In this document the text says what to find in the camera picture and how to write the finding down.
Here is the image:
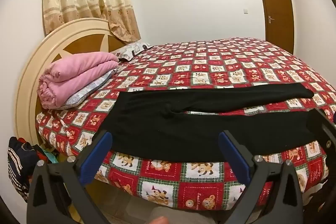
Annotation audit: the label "white patterned pillow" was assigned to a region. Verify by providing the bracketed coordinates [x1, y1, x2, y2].
[110, 41, 153, 62]

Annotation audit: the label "cream and brown headboard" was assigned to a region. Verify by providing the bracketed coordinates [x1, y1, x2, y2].
[15, 17, 129, 146]

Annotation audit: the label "black pants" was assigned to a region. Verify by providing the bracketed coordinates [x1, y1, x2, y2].
[98, 83, 319, 163]

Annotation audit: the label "folded white patterned quilt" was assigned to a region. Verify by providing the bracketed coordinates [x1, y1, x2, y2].
[63, 68, 120, 109]

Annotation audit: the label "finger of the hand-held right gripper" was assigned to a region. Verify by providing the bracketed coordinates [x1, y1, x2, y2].
[314, 107, 336, 152]

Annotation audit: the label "brown wooden door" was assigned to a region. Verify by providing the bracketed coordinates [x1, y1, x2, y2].
[254, 0, 295, 54]

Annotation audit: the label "red checkered printed bed cover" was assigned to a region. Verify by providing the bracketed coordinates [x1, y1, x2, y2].
[35, 37, 336, 210]

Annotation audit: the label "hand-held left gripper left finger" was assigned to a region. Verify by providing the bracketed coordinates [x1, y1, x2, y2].
[26, 131, 113, 224]

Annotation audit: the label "dark striped cloth pile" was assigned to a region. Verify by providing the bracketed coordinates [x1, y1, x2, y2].
[7, 136, 67, 203]

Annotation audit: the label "folded pink blanket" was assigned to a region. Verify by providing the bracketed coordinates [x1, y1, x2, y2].
[37, 52, 119, 110]

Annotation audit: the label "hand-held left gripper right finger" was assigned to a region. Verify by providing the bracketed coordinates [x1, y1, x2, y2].
[218, 130, 305, 224]

